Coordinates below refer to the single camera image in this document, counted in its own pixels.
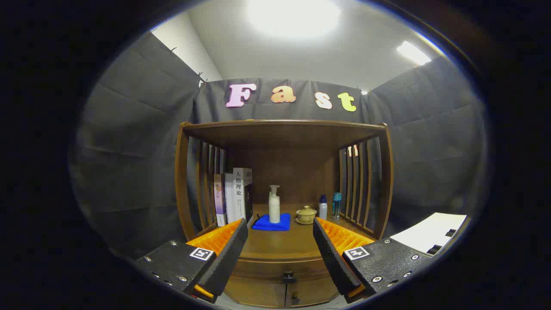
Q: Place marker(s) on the purple book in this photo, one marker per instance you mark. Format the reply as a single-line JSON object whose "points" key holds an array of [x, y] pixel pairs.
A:
{"points": [[219, 198]]}

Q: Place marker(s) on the wooden cabinet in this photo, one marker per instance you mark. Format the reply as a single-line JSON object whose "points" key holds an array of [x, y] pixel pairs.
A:
{"points": [[284, 172]]}

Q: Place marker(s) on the round ceiling light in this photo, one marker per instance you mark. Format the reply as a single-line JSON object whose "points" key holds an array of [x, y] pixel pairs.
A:
{"points": [[292, 17]]}

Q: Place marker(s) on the white pump bottle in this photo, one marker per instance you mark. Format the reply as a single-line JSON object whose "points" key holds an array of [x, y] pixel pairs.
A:
{"points": [[274, 209]]}

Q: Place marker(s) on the white box unit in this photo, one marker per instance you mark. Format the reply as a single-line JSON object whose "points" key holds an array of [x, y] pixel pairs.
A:
{"points": [[426, 232]]}

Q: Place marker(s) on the blue folded cloth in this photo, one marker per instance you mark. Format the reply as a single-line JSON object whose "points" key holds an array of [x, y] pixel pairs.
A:
{"points": [[264, 224]]}

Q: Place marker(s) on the thin white book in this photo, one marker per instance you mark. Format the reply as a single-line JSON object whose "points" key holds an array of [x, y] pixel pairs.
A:
{"points": [[229, 198]]}

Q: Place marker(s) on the black cabinet door knob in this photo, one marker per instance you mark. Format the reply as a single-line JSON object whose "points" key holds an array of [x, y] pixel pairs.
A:
{"points": [[295, 298]]}

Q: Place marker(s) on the white bottle with blue cap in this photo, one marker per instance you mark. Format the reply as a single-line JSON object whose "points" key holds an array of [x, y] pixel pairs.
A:
{"points": [[323, 209]]}

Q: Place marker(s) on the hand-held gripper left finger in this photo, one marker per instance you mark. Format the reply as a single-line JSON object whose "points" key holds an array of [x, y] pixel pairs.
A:
{"points": [[228, 258]]}

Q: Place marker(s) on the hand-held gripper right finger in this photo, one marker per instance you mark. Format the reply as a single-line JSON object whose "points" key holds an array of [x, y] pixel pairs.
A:
{"points": [[331, 258]]}

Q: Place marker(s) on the beige lidded teacup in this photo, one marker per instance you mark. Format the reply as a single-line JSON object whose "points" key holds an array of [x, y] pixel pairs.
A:
{"points": [[306, 214]]}

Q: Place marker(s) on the wooden countertop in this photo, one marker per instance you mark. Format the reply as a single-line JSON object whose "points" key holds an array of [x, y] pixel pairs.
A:
{"points": [[280, 243]]}

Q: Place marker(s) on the rectangular ceiling light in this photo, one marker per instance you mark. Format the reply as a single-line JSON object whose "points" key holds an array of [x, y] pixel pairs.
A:
{"points": [[413, 52]]}

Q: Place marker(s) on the white book with portrait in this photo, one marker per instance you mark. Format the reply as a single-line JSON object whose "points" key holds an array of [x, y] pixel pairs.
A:
{"points": [[240, 193]]}

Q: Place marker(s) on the clear blue bottle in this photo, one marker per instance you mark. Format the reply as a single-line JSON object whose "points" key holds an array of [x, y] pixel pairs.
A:
{"points": [[336, 204]]}

